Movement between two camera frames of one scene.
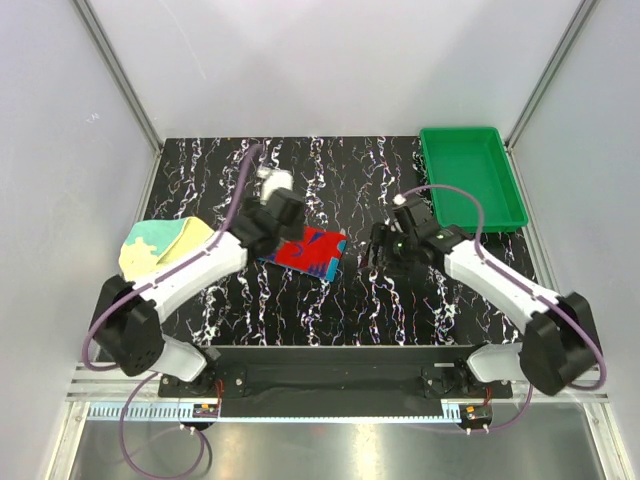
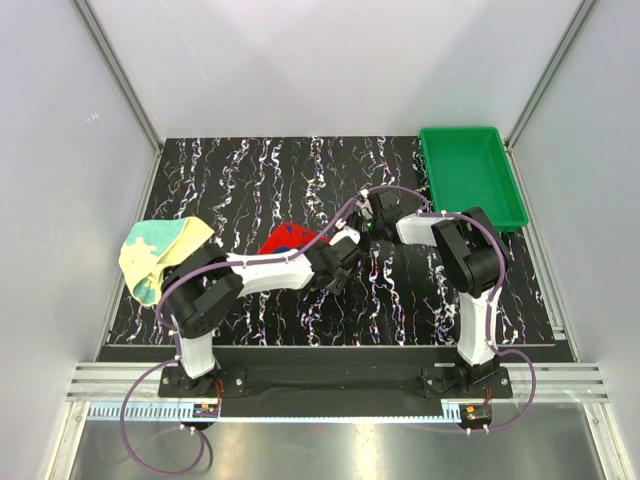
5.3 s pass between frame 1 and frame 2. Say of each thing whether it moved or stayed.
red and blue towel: moved
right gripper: moved
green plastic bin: stayed
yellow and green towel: stayed
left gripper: moved
